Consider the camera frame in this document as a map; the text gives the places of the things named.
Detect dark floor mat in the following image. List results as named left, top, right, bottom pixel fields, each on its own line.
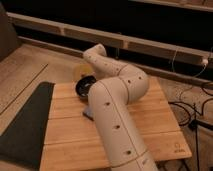
left=0, top=82, right=54, bottom=170

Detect dark ceramic bowl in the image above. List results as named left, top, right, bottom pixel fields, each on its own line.
left=75, top=75, right=96, bottom=99

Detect blue grey sponge block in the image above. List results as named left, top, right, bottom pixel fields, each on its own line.
left=83, top=107, right=94, bottom=120

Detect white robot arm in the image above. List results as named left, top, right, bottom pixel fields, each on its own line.
left=83, top=44, right=158, bottom=171

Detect black cables on floor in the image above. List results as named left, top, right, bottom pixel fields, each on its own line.
left=168, top=81, right=213, bottom=171

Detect wooden shelf rail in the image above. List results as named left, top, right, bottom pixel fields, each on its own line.
left=7, top=12, right=213, bottom=65

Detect yellow round plate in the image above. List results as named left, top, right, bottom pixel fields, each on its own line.
left=73, top=64, right=94, bottom=81

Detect white cable with plug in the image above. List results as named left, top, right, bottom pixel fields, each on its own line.
left=171, top=46, right=213, bottom=78

